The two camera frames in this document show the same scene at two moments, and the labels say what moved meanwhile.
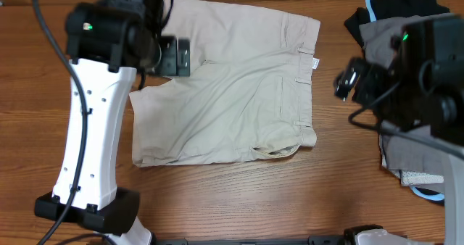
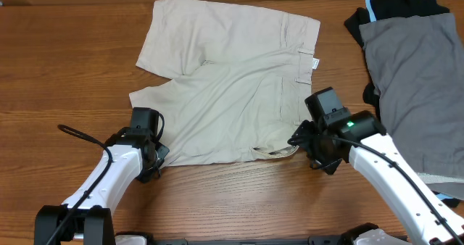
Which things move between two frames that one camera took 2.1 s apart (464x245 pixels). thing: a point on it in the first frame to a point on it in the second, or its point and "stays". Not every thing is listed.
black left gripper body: [169, 66] to [161, 151]
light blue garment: [371, 12] stays
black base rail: [312, 240] stays
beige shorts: [248, 96] stays
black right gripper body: [378, 78] to [319, 153]
